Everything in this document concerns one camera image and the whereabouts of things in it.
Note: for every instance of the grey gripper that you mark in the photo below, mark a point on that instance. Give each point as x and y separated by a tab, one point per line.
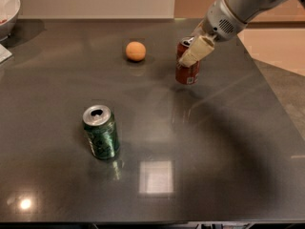
219	22

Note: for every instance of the red coke can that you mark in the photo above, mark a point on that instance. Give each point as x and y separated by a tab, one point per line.
184	75

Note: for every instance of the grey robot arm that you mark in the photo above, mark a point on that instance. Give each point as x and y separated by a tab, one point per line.
252	8

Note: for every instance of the green soda can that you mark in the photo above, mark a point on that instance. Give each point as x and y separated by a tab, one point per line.
100	127

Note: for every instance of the orange fruit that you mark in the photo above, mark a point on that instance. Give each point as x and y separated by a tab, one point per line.
135	51

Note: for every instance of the white bowl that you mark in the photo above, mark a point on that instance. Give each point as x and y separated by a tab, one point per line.
9	10

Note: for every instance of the white paper napkin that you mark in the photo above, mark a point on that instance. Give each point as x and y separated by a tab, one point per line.
4	54

